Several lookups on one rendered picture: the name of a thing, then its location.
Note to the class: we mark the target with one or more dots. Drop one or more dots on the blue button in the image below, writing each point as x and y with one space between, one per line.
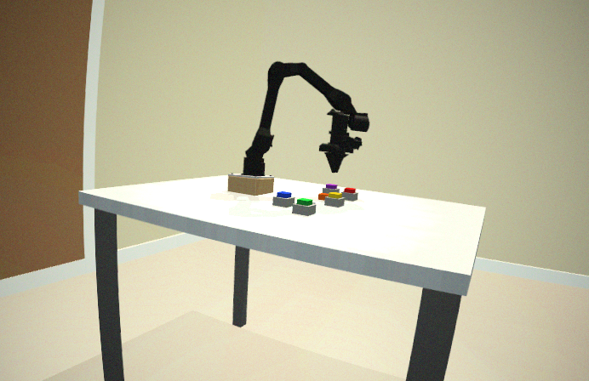
283 199

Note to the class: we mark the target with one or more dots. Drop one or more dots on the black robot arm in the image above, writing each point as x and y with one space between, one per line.
253 163

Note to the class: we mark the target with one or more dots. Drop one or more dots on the red button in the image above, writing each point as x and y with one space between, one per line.
350 194

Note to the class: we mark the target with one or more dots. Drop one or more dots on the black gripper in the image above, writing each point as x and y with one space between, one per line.
335 150

